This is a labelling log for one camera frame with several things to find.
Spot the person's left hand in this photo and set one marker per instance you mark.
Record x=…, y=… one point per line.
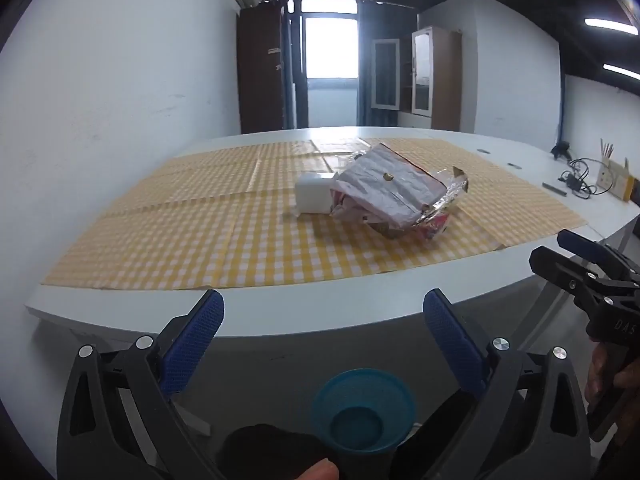
x=315, y=472

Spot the brown glass door cabinet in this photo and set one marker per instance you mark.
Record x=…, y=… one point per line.
x=442, y=75

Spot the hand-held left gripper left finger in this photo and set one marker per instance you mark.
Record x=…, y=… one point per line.
x=192, y=345

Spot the ceiling tube light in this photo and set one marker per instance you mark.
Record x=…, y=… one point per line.
x=622, y=72
x=612, y=26

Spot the dark blue curtain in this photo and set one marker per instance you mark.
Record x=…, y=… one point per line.
x=291, y=65
x=365, y=65

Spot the white plastic wrapper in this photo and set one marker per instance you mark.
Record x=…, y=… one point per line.
x=390, y=185

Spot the blue plastic mesh basket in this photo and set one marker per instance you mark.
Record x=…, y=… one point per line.
x=360, y=395

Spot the black marker pen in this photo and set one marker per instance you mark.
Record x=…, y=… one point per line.
x=555, y=188

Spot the person's right hand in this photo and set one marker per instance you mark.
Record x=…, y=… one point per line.
x=597, y=375

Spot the silver foil snack wrapper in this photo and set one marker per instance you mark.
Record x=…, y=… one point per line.
x=447, y=192

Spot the bright window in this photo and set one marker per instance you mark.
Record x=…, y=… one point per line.
x=330, y=45

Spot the yellow cardboard box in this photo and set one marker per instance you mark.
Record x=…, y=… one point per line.
x=621, y=180

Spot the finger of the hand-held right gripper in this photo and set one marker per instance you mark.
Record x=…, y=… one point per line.
x=555, y=262
x=582, y=241

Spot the brown wooden wardrobe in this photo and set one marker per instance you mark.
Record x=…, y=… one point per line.
x=260, y=70

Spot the small black device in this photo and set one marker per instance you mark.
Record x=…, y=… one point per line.
x=562, y=151

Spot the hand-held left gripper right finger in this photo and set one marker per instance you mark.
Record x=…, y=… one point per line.
x=455, y=345

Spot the white foam box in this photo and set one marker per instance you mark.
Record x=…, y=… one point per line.
x=312, y=195

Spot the yellow checkered tablecloth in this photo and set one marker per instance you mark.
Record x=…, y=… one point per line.
x=200, y=240

